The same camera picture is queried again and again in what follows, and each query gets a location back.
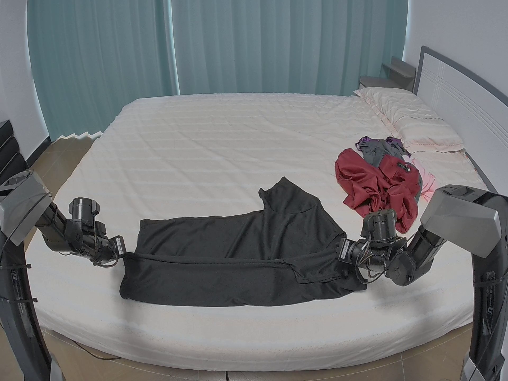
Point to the bed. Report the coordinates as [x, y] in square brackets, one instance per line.
[238, 141]

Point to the grey bedside table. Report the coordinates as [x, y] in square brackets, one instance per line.
[385, 82]

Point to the black chest of drawers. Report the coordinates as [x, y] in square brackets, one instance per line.
[10, 149]

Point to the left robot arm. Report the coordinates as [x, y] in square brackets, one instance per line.
[23, 201]

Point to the cream pillow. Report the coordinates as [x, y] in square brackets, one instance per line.
[412, 117]

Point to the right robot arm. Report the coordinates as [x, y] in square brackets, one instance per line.
[460, 216]

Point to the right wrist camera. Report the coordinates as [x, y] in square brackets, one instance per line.
[381, 224]

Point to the grey and purple garment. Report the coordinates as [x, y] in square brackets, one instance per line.
[375, 153]

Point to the dark red garment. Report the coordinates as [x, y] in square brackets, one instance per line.
[357, 177]

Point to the black T-shirt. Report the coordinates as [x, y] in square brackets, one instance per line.
[218, 252]

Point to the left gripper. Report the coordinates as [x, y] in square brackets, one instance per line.
[107, 250]

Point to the blue-green curtain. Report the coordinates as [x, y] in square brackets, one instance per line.
[289, 34]
[103, 54]

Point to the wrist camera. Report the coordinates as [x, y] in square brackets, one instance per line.
[381, 224]
[83, 212]

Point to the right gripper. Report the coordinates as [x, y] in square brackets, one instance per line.
[357, 254]

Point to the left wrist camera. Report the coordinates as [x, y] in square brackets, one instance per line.
[83, 212]

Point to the pink garment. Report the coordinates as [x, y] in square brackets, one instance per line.
[426, 179]

